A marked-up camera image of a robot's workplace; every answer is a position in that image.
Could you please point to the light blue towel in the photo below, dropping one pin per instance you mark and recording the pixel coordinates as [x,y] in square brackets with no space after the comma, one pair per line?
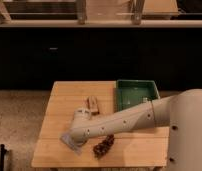
[74,146]

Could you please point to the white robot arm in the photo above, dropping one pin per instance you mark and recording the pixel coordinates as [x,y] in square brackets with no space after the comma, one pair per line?
[182,113]

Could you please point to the green plastic tray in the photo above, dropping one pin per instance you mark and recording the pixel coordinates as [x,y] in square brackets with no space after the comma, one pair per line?
[133,92]

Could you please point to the small wooden block toy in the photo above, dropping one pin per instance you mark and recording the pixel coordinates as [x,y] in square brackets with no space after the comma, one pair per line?
[92,105]

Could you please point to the dark red grape bunch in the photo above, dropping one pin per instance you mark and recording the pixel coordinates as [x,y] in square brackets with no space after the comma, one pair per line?
[103,147]

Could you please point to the wooden folding table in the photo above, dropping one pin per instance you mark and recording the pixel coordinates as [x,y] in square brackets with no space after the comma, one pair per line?
[141,149]

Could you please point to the black object at floor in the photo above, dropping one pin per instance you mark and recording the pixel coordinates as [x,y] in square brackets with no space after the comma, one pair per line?
[3,152]

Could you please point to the wooden shelf frame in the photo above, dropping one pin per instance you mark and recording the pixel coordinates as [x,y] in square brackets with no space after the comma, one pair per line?
[101,13]

